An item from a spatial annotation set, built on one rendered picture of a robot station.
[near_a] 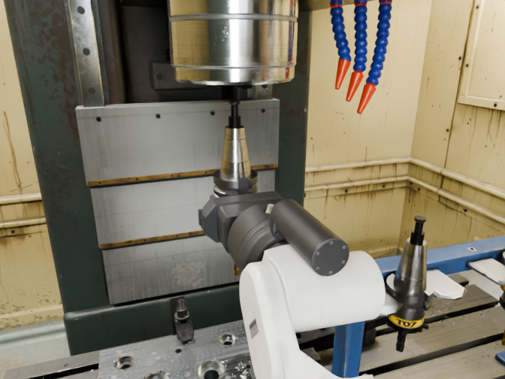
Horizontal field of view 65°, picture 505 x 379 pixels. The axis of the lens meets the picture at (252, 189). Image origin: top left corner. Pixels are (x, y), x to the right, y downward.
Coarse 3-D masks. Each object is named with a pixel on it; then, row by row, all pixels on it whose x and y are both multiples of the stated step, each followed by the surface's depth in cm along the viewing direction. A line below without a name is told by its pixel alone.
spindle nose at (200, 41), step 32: (192, 0) 43; (224, 0) 42; (256, 0) 42; (288, 0) 44; (192, 32) 44; (224, 32) 43; (256, 32) 43; (288, 32) 46; (192, 64) 45; (224, 64) 44; (256, 64) 44; (288, 64) 47
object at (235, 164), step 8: (232, 128) 53; (240, 128) 53; (224, 136) 54; (232, 136) 53; (240, 136) 53; (224, 144) 54; (232, 144) 53; (240, 144) 54; (224, 152) 54; (232, 152) 54; (240, 152) 54; (224, 160) 54; (232, 160) 54; (240, 160) 54; (248, 160) 55; (224, 168) 55; (232, 168) 54; (240, 168) 54; (248, 168) 55; (224, 176) 55; (232, 176) 54; (240, 176) 54; (248, 176) 55
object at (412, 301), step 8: (392, 280) 57; (392, 288) 55; (432, 288) 55; (400, 296) 54; (408, 296) 54; (416, 296) 54; (424, 296) 55; (432, 296) 55; (408, 304) 55; (416, 304) 55; (424, 304) 55
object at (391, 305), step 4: (388, 292) 56; (388, 296) 55; (392, 296) 55; (388, 300) 54; (392, 300) 54; (396, 300) 54; (384, 304) 53; (388, 304) 53; (392, 304) 53; (396, 304) 53; (400, 304) 54; (384, 308) 53; (388, 308) 53; (392, 308) 53; (396, 308) 53; (384, 312) 52; (388, 312) 52; (392, 312) 52; (396, 312) 52; (388, 316) 52
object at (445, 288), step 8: (432, 272) 61; (440, 272) 61; (432, 280) 59; (440, 280) 59; (448, 280) 59; (440, 288) 57; (448, 288) 57; (456, 288) 57; (464, 288) 57; (440, 296) 55; (448, 296) 55; (456, 296) 55
